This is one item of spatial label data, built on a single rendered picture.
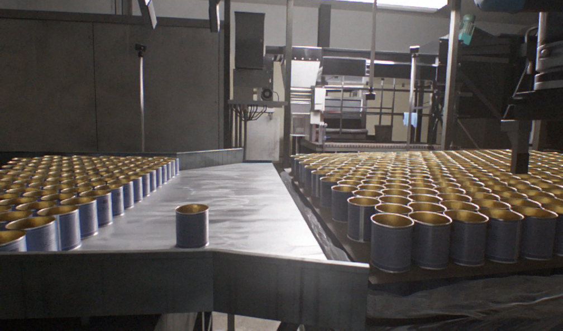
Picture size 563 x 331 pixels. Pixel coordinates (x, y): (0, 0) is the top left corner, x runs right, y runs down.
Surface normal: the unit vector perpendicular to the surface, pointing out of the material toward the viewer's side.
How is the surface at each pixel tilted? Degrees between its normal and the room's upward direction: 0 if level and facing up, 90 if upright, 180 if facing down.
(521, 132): 90
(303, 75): 99
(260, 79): 90
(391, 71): 90
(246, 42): 90
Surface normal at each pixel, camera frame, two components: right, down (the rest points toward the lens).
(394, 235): -0.29, 0.11
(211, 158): 0.78, 0.08
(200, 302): 0.11, 0.11
